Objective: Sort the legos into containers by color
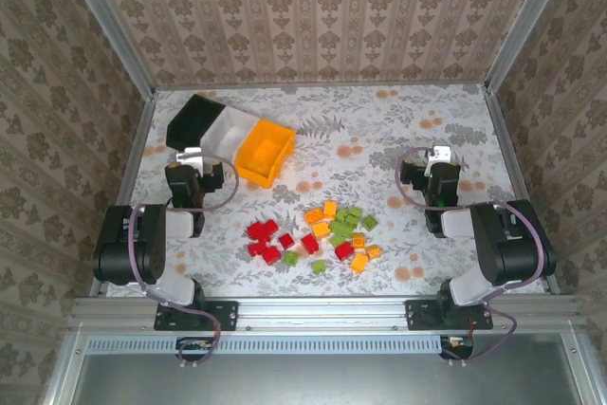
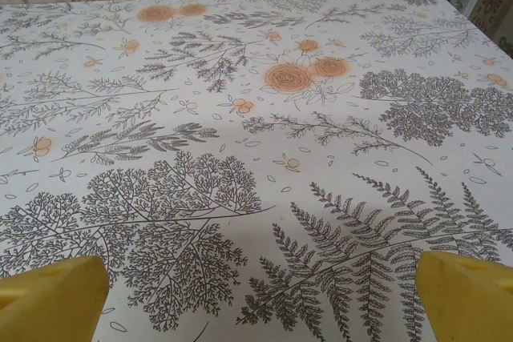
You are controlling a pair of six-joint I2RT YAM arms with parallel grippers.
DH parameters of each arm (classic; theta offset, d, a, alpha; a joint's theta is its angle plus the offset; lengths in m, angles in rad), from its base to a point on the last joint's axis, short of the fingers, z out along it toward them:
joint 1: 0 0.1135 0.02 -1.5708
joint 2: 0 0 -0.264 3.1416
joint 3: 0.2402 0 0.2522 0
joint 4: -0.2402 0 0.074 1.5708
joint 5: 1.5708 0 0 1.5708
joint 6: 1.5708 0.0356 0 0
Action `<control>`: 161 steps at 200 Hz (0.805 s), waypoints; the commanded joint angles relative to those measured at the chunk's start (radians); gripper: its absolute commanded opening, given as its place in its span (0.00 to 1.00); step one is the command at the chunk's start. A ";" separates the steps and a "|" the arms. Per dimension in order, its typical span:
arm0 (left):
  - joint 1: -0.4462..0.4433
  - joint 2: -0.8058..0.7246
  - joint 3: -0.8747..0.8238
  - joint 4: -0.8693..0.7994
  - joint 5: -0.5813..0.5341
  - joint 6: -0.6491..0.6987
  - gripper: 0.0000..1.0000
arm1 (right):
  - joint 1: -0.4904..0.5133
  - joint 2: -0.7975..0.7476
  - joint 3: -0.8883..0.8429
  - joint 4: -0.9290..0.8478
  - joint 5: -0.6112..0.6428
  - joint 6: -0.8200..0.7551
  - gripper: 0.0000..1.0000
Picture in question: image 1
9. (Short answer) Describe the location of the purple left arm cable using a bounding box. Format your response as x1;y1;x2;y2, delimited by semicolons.
127;151;240;368

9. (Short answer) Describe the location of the long aluminium base rail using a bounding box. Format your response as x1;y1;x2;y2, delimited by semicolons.
70;294;587;330

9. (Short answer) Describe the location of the white plastic bin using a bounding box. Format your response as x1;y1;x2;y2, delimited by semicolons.
198;104;261;164

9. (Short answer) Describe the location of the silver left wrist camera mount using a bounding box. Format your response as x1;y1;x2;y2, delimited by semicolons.
175;146;215;165

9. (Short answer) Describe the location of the grey metal sheet panel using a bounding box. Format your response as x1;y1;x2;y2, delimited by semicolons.
42;328;607;405

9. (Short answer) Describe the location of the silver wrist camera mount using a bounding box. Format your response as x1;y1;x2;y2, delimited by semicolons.
175;146;215;165
425;143;451;177

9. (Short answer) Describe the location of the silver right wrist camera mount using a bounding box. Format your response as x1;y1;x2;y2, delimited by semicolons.
425;143;451;177

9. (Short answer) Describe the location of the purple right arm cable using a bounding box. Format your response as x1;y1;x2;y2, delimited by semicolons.
395;146;546;367

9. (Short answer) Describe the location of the aluminium side frame rail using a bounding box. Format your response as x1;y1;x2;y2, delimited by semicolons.
89;91;156;297
483;84;561;295

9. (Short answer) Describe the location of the orange plastic bin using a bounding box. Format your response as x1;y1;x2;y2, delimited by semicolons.
234;119;298;188

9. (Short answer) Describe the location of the grey slotted cable duct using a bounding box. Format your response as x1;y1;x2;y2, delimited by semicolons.
84;334;445;355

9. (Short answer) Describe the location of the black plastic bin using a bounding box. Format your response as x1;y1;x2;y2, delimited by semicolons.
165;94;227;153

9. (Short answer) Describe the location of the aluminium upright frame post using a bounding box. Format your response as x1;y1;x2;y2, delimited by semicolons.
55;0;156;99
484;0;578;93

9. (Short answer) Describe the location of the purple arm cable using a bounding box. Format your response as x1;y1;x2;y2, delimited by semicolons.
395;146;546;367
127;151;240;368

